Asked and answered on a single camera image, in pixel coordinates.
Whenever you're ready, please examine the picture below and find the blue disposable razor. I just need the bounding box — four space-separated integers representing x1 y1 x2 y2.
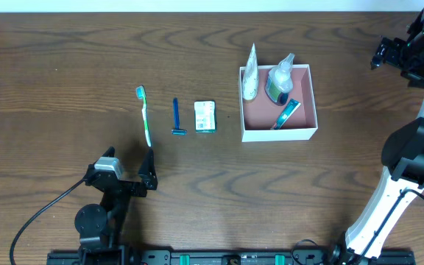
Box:
172 98 187 135

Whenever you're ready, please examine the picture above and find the green white soap box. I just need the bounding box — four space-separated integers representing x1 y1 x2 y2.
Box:
194 101 216 133

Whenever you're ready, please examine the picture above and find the white box pink interior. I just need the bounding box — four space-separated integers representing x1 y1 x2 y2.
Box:
238 64 318 142

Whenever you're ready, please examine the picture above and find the red green toothpaste tube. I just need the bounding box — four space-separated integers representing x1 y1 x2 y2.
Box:
271 99 301 130

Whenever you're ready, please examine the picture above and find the clear pump bottle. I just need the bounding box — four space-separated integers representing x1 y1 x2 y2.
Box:
265 53 294 106

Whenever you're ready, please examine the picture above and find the white lotion tube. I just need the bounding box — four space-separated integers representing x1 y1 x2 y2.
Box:
241 44 259 101

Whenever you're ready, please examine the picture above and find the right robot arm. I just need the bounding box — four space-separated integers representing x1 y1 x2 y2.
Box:
326 8 424 264

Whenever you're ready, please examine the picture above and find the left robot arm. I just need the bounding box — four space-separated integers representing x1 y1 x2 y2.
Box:
74 147 158 264

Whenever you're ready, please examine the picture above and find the green white toothbrush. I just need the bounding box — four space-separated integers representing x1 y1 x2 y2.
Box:
135 85 152 147

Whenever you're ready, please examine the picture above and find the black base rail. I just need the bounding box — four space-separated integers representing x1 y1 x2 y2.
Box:
46 248 417 265

